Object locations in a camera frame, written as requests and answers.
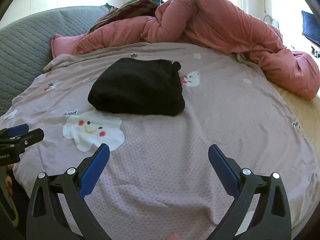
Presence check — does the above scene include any black garment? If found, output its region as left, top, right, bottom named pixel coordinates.
left=88, top=58, right=185, bottom=116

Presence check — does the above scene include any person's left hand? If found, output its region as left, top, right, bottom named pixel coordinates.
left=4, top=164, right=14, bottom=197

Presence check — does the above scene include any grey quilted headboard cushion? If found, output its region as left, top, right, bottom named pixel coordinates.
left=1, top=4, right=114, bottom=114

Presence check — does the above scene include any beige mattress edge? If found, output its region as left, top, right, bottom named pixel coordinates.
left=271, top=83, right=320, bottom=159

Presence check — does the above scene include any mauve printed bed sheet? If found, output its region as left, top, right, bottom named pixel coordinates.
left=1, top=43, right=319, bottom=239

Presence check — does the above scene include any multicolour striped blanket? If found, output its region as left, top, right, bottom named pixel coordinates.
left=88, top=0, right=164, bottom=33

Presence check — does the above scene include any dark monitor screen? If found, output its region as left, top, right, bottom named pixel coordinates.
left=302, top=11, right=320, bottom=46

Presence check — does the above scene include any pink quilted comforter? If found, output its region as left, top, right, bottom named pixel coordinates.
left=51, top=0, right=319, bottom=100

